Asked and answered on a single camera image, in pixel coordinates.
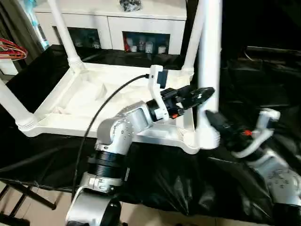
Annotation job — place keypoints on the black plastic mat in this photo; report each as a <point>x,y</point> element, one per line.
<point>160,183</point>

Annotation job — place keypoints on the black metal bar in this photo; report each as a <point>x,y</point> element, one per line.
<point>275,51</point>

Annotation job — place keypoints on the grey crumpled bundle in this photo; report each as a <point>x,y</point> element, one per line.
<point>130,4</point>

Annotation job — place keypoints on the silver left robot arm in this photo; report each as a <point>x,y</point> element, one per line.
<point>122,127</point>

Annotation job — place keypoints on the white plastic table top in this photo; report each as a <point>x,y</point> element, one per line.
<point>84,94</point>

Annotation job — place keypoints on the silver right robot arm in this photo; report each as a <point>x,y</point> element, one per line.
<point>277,179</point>

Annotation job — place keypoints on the black metal stand frame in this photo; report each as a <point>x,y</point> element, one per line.
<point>26,200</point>

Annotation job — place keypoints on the white plastic table leg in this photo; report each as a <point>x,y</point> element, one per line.
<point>194,37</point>
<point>14,106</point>
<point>66,33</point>
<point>209,56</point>

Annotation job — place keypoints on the white cabinet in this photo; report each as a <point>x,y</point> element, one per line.
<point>117,21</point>

